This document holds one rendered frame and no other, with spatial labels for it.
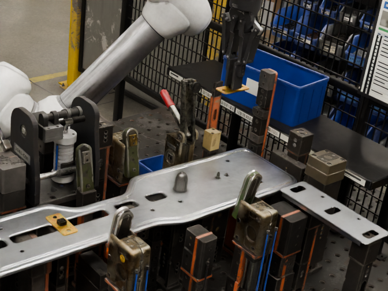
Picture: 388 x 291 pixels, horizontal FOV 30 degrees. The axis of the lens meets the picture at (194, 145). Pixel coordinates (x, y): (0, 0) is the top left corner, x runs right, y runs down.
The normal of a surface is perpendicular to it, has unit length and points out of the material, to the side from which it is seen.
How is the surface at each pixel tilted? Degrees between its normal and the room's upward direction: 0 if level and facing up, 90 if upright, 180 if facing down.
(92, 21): 90
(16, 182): 90
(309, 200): 0
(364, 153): 0
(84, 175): 78
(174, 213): 0
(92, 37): 90
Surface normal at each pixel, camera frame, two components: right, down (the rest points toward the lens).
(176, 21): 0.16, 0.58
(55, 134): 0.63, 0.41
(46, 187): 0.12, -0.89
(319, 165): -0.76, 0.18
